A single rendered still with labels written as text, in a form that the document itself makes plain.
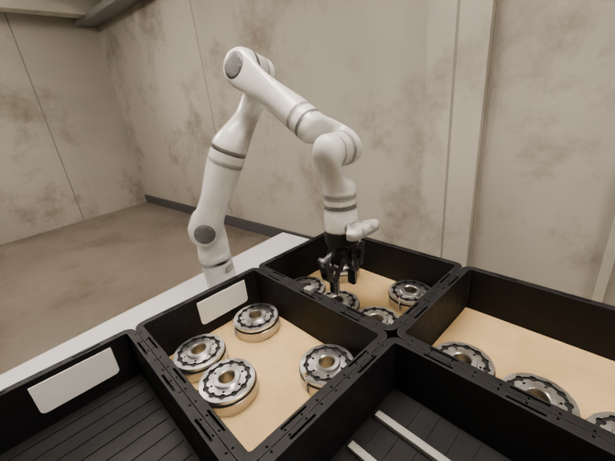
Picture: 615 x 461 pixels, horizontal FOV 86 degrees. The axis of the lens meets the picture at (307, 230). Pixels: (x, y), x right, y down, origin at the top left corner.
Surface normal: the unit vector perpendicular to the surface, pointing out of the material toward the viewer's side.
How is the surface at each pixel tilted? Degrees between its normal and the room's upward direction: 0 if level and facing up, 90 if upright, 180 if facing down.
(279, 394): 0
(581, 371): 0
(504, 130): 90
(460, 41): 90
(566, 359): 0
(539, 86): 90
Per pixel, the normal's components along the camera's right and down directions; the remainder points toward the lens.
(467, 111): -0.65, 0.35
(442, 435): -0.10, -0.92
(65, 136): 0.76, 0.18
